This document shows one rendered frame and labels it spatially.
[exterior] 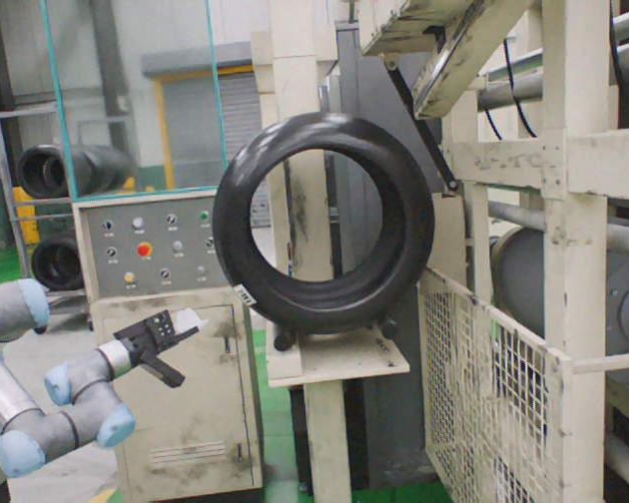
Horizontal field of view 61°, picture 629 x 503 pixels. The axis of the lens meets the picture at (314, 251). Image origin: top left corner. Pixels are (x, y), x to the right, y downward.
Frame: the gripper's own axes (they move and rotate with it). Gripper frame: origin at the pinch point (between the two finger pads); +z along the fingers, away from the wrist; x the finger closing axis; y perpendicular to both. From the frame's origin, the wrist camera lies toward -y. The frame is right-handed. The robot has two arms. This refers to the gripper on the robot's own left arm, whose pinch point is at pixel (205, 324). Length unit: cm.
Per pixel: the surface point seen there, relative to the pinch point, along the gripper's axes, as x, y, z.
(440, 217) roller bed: -18, -2, 78
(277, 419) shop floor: 133, -71, 86
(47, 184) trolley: 379, 153, 117
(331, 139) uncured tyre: -28, 28, 36
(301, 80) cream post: -5, 53, 60
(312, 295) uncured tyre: 11.0, -7.4, 42.3
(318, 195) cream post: 5, 20, 57
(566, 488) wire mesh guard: -61, -49, 17
